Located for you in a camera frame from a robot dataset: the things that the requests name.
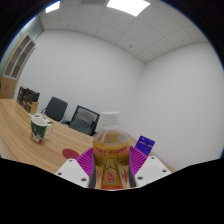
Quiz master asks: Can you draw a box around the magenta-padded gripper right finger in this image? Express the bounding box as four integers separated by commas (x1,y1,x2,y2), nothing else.
129,145,173,188

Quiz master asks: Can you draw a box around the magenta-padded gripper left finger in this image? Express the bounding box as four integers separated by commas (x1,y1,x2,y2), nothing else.
54,147,97,188

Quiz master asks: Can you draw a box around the yellow-labelled drink bottle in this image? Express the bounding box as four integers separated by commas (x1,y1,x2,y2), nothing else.
91,110,132,191

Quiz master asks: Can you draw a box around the purple standing package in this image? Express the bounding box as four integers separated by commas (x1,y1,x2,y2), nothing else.
134,135,156,155

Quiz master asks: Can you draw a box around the black mesh office chair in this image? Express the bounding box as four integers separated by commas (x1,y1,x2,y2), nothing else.
61,105,101,137

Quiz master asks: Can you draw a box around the green and white mug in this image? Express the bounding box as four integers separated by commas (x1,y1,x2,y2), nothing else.
30,116,54,144

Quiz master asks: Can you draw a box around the printed paper leaflet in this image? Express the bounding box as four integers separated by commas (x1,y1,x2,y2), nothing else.
29,112,53,124

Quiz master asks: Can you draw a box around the dark padded office chair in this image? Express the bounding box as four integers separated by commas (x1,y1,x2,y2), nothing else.
40,96,69,123

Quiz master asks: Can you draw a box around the tan cardboard box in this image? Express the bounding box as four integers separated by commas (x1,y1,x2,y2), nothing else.
24,99,40,114

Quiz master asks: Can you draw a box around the large dark printed box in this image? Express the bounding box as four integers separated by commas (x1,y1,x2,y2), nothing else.
23,87,41,105

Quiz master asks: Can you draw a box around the small dark printed box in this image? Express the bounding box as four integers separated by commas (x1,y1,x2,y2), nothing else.
16,85,26,105

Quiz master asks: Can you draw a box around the large ceiling light panel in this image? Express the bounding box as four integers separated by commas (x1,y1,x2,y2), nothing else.
106,0,152,18

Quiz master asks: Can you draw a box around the small ceiling light panel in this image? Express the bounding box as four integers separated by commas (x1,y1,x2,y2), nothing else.
44,0,62,14

